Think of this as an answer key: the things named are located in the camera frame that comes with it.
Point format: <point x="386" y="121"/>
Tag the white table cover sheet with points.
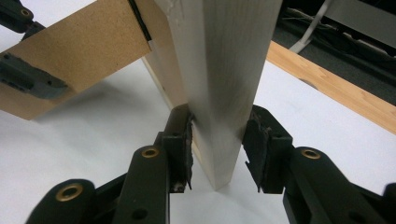
<point x="93" y="140"/>

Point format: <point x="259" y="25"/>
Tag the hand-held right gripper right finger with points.
<point x="311" y="186"/>

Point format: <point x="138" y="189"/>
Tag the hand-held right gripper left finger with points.
<point x="146" y="186"/>

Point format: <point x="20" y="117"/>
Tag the wooden picture frame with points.
<point x="218" y="77"/>

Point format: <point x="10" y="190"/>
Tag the white metal desk frame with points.
<point x="311" y="28"/>

